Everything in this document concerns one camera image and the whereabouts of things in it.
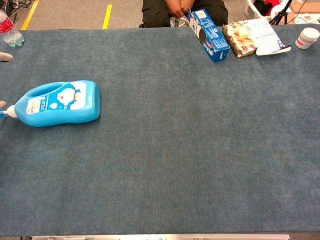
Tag blue cookie box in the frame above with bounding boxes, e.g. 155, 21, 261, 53
186, 8, 231, 63

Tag chrome stool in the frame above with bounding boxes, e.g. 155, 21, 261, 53
169, 16, 193, 28

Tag floor cable bundle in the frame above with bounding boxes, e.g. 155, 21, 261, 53
0, 0, 33, 26

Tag white plastic jar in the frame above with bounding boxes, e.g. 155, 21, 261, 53
294, 27, 320, 50

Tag yellow red snack package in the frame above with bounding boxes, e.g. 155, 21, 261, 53
221, 21, 258, 59

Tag red black plush toy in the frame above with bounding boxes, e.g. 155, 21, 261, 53
253, 0, 276, 16

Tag black tripod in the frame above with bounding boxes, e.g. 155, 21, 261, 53
268, 0, 296, 25

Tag seated person black trousers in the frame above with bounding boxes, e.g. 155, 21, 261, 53
138, 0, 229, 28

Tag clear red-label water bottle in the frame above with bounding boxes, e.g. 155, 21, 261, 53
0, 9, 25, 48

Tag blue table cloth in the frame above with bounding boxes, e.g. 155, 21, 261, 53
0, 23, 320, 237

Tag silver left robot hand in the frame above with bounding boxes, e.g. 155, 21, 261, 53
0, 51, 14, 109

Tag white plastic basket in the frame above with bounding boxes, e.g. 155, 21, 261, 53
243, 0, 273, 21

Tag white printed paper package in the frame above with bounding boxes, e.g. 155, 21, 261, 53
243, 16, 292, 56

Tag blue detergent pump bottle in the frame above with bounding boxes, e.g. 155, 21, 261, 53
0, 79, 101, 128

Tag brown cardboard box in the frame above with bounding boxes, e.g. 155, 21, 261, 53
291, 1, 320, 15

